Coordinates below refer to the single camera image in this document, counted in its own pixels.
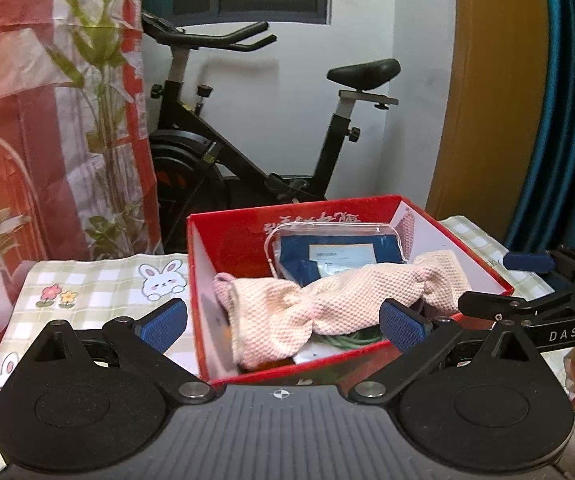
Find cream knitted headband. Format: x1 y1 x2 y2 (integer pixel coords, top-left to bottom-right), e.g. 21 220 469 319
212 250 470 370

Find green tasseled sachet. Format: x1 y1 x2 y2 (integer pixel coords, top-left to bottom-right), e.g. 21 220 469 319
313 326 384 351

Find checkered bunny tablecloth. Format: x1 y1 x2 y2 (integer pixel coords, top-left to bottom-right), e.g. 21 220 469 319
0 216 575 477

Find teal curtain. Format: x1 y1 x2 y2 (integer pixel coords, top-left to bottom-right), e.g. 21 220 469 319
505 0 575 252

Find wooden door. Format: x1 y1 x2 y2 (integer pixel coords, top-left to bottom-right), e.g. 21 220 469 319
426 0 549 240

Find red strawberry cardboard box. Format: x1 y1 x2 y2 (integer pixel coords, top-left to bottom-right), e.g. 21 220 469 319
188 195 514 387

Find blue item in clear pouch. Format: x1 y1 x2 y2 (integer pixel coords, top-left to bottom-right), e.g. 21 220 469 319
263 221 407 286

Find black exercise bike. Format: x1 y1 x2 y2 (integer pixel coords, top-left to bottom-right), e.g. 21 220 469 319
140 12 403 254

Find red printed backdrop curtain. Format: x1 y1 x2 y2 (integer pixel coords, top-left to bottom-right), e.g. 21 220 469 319
0 0 161 341

